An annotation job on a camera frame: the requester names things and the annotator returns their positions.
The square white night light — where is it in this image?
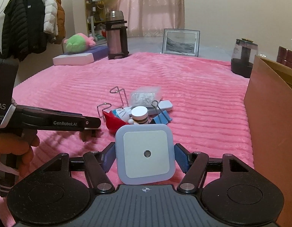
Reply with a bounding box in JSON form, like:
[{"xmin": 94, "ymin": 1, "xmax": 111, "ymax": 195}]
[{"xmin": 115, "ymin": 124, "xmax": 177, "ymax": 185}]

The pink curtain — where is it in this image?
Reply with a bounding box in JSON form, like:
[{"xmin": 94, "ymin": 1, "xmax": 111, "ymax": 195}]
[{"xmin": 119, "ymin": 0, "xmax": 185, "ymax": 38}]

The green pink plush toy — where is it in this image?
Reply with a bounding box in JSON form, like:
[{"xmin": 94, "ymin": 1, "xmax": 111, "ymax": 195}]
[{"xmin": 65, "ymin": 33, "xmax": 97, "ymax": 54}]

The brown jacket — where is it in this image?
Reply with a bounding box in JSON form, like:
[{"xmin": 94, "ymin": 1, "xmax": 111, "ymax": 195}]
[{"xmin": 48, "ymin": 0, "xmax": 66, "ymax": 44}]

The blue white cat figure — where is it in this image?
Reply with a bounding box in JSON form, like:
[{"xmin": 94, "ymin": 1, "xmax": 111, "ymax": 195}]
[{"xmin": 112, "ymin": 107, "xmax": 134, "ymax": 125}]

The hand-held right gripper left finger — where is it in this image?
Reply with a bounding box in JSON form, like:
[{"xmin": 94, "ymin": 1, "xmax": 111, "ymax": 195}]
[{"xmin": 42, "ymin": 142, "xmax": 117, "ymax": 194}]

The dark glass jar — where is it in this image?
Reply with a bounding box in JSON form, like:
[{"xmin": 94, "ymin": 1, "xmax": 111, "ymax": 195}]
[{"xmin": 230, "ymin": 38, "xmax": 259, "ymax": 78}]

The white striped round jar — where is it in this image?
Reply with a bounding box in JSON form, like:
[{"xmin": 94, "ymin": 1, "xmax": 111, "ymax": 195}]
[{"xmin": 131, "ymin": 106, "xmax": 149, "ymax": 125}]

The white plastic case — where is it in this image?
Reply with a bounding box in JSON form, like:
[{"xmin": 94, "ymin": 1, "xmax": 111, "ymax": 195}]
[{"xmin": 146, "ymin": 100, "xmax": 174, "ymax": 114}]

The cardboard box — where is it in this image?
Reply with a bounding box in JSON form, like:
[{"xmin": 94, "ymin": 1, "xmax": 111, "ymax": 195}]
[{"xmin": 243, "ymin": 55, "xmax": 292, "ymax": 227}]

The clear bag of staples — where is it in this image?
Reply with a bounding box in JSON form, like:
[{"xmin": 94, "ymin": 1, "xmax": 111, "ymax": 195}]
[{"xmin": 130, "ymin": 86, "xmax": 163, "ymax": 107}]

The long black puffer jacket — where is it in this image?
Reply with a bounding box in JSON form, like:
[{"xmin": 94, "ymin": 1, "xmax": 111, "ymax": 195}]
[{"xmin": 2, "ymin": 0, "xmax": 28, "ymax": 61}]

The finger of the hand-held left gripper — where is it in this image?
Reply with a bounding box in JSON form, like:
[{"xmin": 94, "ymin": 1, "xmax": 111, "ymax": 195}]
[
  {"xmin": 13, "ymin": 105, "xmax": 102, "ymax": 136},
  {"xmin": 80, "ymin": 130, "xmax": 100, "ymax": 143}
]

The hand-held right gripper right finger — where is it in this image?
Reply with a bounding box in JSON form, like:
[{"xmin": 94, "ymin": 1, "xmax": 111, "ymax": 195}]
[{"xmin": 174, "ymin": 143, "xmax": 255, "ymax": 194}]

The white foam block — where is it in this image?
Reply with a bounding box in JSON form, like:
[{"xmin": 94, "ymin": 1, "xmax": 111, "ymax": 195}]
[{"xmin": 53, "ymin": 52, "xmax": 94, "ymax": 66}]

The white puffer jacket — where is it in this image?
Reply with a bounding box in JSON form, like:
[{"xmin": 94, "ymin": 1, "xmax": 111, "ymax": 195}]
[{"xmin": 41, "ymin": 0, "xmax": 59, "ymax": 37}]

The bent metal wire clip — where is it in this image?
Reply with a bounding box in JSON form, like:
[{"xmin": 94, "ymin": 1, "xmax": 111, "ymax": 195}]
[
  {"xmin": 97, "ymin": 103, "xmax": 113, "ymax": 122},
  {"xmin": 110, "ymin": 86, "xmax": 130, "ymax": 108}
]

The wooden bookshelf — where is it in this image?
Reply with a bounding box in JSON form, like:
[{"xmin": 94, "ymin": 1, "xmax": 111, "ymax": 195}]
[{"xmin": 83, "ymin": 0, "xmax": 125, "ymax": 39}]

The blue binder clip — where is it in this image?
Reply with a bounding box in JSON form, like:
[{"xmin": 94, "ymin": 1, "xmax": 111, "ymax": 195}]
[{"xmin": 149, "ymin": 100, "xmax": 172, "ymax": 125}]

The framed grey picture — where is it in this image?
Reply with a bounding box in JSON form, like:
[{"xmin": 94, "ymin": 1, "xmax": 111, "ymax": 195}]
[{"xmin": 162, "ymin": 28, "xmax": 200, "ymax": 57}]

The maroon metal canister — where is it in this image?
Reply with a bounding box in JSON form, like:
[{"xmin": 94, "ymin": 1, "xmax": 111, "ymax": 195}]
[{"xmin": 276, "ymin": 46, "xmax": 292, "ymax": 70}]

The person's left hand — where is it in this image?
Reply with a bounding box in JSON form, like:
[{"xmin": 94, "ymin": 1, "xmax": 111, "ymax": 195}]
[{"xmin": 0, "ymin": 132, "xmax": 41, "ymax": 171}]

